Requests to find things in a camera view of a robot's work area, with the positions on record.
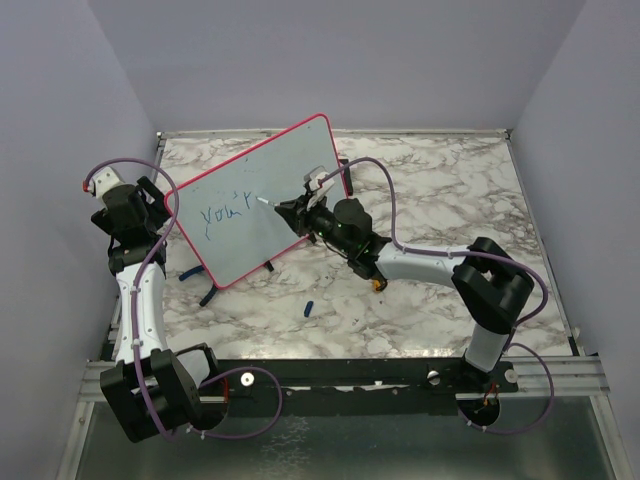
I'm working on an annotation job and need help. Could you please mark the blue handled pliers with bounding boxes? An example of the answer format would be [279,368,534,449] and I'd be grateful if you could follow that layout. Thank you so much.
[178,265,219,307]

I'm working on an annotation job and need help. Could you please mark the blue capped marker pen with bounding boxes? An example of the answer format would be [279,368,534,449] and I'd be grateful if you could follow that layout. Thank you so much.
[256,197,278,207]

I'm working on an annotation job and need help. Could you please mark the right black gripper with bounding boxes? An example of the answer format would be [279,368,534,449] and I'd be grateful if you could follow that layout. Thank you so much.
[276,192,354,257]

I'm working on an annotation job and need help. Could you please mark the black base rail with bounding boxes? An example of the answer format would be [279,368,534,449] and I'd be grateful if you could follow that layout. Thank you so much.
[218,357,519,418]

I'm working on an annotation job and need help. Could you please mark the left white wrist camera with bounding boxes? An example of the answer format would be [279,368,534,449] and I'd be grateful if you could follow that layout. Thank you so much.
[83,167,123,200]

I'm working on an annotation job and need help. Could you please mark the purple cable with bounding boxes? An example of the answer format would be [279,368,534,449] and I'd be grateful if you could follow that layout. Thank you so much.
[82,157,285,445]
[319,157,557,435]

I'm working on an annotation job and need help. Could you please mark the pink framed whiteboard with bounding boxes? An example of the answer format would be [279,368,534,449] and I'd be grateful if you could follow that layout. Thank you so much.
[165,113,339,289]

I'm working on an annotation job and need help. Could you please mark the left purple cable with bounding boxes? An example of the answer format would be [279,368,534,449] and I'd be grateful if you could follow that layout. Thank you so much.
[82,157,285,445]

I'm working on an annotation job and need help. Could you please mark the black network switch box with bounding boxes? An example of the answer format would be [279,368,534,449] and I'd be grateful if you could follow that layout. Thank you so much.
[339,158,354,197]

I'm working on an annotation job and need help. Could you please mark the blue marker cap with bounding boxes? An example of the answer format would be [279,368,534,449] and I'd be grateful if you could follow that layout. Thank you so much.
[303,301,314,318]

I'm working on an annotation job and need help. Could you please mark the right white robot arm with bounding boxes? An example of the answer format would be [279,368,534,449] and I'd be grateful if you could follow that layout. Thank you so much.
[274,195,534,391]

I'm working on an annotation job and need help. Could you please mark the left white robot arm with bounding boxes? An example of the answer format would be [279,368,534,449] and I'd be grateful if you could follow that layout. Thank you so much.
[86,167,224,443]

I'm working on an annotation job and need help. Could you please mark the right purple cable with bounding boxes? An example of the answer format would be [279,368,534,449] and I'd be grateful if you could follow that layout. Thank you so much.
[319,157,557,435]

